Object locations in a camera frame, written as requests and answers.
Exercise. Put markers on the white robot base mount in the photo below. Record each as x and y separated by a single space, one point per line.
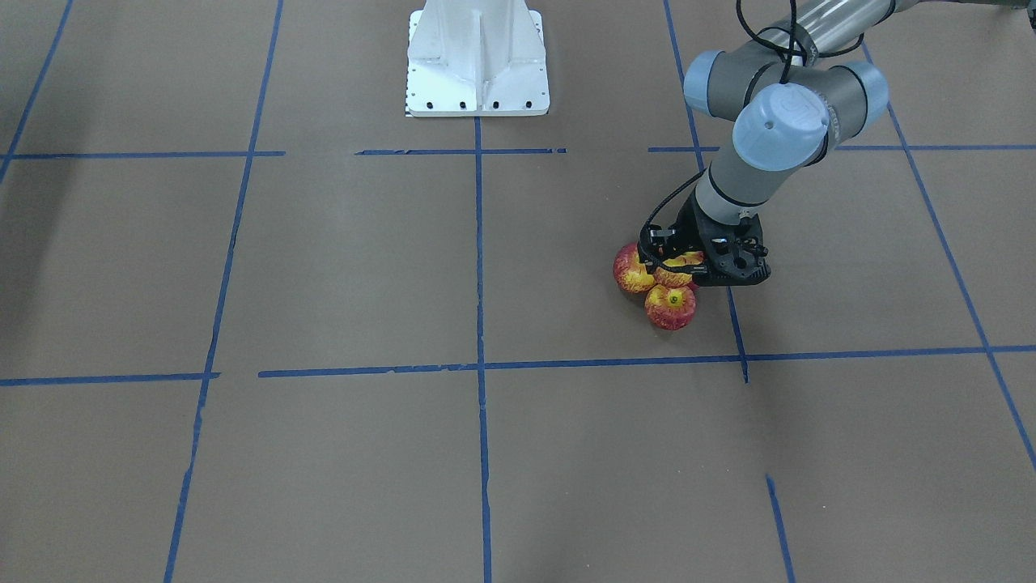
476 58

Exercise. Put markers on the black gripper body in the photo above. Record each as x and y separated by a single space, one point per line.
690 227

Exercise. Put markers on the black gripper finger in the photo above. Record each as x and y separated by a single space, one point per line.
734 265
657 244

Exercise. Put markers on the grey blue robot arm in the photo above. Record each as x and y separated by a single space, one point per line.
786 115

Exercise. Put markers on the front red yellow apple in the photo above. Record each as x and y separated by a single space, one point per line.
670 308

